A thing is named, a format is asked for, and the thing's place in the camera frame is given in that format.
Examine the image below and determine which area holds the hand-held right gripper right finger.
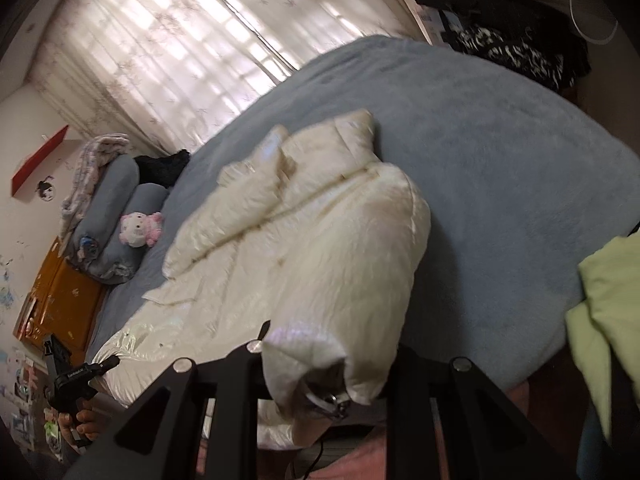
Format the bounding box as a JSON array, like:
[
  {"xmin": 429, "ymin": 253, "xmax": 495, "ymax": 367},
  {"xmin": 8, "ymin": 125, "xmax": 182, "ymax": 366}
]
[{"xmin": 387, "ymin": 344, "xmax": 561, "ymax": 480}]

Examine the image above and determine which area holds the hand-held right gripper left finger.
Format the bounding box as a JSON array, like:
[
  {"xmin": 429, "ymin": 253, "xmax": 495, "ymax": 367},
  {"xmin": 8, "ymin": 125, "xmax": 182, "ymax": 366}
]
[{"xmin": 65, "ymin": 320, "xmax": 274, "ymax": 480}]

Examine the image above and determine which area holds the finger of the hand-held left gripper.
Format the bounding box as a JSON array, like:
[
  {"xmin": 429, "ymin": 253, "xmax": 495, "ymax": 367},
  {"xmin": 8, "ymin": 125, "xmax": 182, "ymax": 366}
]
[{"xmin": 89, "ymin": 356, "xmax": 122, "ymax": 376}]

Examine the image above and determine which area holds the shiny white puffer jacket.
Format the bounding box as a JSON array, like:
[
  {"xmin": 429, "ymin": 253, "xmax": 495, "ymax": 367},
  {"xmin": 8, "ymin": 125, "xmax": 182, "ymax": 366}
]
[{"xmin": 92, "ymin": 108, "xmax": 432, "ymax": 448}]

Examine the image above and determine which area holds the person's left hand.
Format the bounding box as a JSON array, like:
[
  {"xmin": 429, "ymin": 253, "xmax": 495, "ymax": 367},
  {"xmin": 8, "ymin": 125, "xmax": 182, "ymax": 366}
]
[{"xmin": 57, "ymin": 409, "xmax": 106, "ymax": 449}]

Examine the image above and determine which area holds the orange wooden headboard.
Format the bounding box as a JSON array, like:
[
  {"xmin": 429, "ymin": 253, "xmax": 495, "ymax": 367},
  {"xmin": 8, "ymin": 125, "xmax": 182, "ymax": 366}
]
[{"xmin": 14, "ymin": 237, "xmax": 108, "ymax": 356}]

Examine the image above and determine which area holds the grey rolled blanket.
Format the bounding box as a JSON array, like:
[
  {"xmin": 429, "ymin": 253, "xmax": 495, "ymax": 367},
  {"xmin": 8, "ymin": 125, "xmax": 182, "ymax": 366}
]
[
  {"xmin": 72, "ymin": 152, "xmax": 141, "ymax": 241},
  {"xmin": 75, "ymin": 182, "xmax": 168, "ymax": 285}
]

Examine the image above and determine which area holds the pink and white cat plush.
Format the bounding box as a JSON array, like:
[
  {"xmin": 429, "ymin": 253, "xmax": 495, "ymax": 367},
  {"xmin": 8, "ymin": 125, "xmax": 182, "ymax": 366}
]
[{"xmin": 119, "ymin": 211, "xmax": 165, "ymax": 249}]

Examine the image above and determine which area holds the black fuzzy cloth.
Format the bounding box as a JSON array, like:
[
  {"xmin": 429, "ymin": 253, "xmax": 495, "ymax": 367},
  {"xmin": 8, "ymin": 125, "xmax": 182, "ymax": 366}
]
[{"xmin": 134, "ymin": 149, "xmax": 192, "ymax": 188}]

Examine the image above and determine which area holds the floral folded quilt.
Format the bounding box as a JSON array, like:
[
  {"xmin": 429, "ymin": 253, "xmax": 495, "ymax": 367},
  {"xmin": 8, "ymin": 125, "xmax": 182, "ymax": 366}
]
[{"xmin": 59, "ymin": 133, "xmax": 130, "ymax": 241}]

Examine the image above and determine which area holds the light green cloth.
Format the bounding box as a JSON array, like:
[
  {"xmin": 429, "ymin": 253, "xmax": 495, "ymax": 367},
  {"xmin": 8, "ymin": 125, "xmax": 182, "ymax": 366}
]
[{"xmin": 565, "ymin": 234, "xmax": 640, "ymax": 443}]

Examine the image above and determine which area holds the grey-blue bed blanket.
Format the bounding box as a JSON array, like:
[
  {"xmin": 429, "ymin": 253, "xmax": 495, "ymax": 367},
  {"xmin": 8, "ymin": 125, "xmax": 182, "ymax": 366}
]
[{"xmin": 87, "ymin": 35, "xmax": 640, "ymax": 411}]

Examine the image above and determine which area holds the white floral curtain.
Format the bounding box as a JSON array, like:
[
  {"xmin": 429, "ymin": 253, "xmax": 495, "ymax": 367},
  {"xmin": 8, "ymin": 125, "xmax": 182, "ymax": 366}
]
[
  {"xmin": 175, "ymin": 0, "xmax": 432, "ymax": 78},
  {"xmin": 27, "ymin": 0, "xmax": 296, "ymax": 156}
]

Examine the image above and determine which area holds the black and white patterned cloth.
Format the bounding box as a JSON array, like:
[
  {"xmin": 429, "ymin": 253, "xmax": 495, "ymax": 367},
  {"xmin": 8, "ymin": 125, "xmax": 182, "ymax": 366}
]
[{"xmin": 452, "ymin": 22, "xmax": 591, "ymax": 91}]

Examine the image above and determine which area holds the white cardboard box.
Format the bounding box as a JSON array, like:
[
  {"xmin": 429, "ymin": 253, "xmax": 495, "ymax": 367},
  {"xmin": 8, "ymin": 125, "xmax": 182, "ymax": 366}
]
[{"xmin": 417, "ymin": 7, "xmax": 463, "ymax": 46}]

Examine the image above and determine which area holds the black cable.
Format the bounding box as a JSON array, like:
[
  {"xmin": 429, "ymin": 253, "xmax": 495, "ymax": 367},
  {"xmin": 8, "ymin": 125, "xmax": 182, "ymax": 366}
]
[{"xmin": 295, "ymin": 435, "xmax": 328, "ymax": 480}]

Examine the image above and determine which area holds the red wall shelf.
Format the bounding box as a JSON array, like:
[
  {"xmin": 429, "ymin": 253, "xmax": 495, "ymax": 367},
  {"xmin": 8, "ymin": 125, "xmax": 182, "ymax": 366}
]
[{"xmin": 12, "ymin": 125, "xmax": 70, "ymax": 196}]

